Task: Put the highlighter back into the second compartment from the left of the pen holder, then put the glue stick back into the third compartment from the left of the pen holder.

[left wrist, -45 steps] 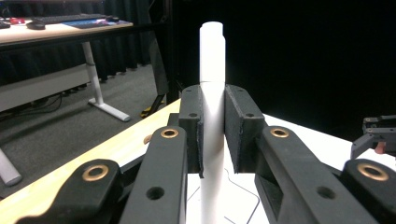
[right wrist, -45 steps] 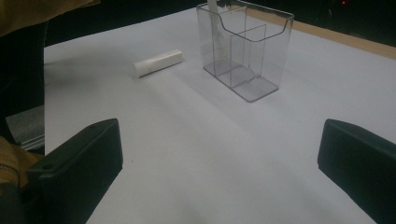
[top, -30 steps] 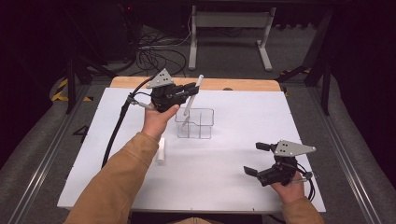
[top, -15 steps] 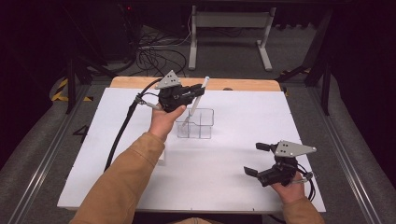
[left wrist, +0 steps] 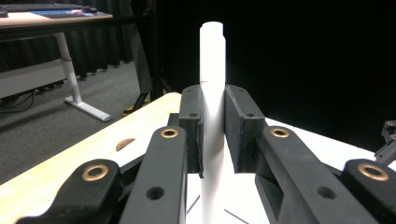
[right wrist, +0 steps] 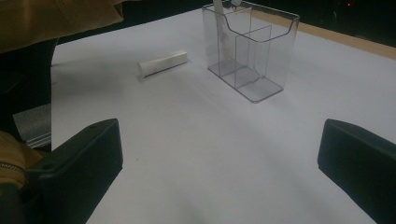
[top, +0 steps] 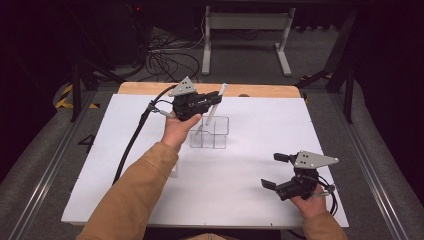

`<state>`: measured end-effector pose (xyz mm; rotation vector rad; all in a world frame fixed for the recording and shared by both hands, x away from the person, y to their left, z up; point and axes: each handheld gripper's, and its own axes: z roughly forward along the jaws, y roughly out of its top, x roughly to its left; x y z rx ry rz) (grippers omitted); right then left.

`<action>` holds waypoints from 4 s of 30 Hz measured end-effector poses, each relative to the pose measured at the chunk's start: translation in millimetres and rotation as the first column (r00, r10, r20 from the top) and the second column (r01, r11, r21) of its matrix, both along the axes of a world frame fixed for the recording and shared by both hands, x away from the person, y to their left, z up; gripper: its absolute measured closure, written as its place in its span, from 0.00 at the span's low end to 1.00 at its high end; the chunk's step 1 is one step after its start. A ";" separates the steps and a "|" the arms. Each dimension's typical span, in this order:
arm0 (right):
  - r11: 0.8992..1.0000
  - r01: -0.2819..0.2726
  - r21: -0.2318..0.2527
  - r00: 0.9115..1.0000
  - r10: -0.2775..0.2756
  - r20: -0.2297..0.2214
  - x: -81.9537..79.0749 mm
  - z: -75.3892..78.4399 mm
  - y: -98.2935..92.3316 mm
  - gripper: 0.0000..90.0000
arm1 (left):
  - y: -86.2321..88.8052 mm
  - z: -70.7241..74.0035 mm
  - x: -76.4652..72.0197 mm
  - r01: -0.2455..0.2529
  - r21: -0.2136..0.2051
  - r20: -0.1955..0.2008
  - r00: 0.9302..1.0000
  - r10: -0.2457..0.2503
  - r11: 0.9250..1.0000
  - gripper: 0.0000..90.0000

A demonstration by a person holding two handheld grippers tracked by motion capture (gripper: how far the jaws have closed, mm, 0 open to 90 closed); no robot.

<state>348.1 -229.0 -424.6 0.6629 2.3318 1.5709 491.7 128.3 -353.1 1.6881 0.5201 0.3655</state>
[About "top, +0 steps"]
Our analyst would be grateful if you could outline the white metal stand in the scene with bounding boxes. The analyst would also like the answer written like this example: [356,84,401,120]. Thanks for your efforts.
[201,5,297,77]

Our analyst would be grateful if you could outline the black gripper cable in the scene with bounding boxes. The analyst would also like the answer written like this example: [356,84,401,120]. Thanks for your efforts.
[314,174,339,216]
[112,84,178,185]

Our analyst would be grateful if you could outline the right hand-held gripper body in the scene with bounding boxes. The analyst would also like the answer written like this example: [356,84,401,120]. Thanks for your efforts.
[275,150,340,202]

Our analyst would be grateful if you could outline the person's left hand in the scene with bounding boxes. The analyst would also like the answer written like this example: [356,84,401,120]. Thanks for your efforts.
[161,113,203,153]

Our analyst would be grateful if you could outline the bundle of black floor cables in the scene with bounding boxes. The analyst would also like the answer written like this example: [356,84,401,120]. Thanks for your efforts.
[146,31,202,83]

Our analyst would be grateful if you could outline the thin white pen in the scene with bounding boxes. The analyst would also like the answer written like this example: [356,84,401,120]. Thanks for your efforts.
[204,83,228,127]

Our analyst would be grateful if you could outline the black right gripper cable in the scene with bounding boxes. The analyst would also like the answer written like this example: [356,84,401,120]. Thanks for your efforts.
[314,174,339,216]

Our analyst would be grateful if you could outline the white table sheet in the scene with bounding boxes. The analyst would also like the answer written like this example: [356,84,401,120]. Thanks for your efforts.
[60,93,350,229]

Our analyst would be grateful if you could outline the black metal stand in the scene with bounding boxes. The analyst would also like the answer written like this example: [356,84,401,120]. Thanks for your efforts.
[295,9,356,125]
[68,49,126,123]

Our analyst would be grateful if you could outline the person's tan jacket torso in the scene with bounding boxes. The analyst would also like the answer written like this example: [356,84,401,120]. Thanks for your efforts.
[184,232,236,240]

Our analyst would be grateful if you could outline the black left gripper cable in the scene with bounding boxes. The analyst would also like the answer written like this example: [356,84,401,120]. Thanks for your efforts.
[112,84,178,185]

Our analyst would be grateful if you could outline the yellow black floor tape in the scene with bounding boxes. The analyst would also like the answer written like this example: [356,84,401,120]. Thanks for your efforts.
[54,83,101,110]

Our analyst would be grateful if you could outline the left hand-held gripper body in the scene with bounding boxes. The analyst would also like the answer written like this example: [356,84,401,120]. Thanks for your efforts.
[168,75,211,122]

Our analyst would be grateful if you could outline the person's right hand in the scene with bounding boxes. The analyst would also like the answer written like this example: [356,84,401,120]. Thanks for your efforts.
[289,186,329,219]

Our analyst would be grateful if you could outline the aluminium floor rail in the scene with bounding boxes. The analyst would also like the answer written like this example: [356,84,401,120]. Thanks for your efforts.
[8,91,98,240]
[328,93,409,240]

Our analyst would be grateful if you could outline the clear plastic pen holder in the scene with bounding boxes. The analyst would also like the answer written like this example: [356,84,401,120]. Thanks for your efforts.
[189,115,230,150]

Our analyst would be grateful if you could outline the wooden table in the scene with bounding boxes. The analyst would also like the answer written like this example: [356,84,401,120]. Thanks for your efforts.
[118,81,302,99]

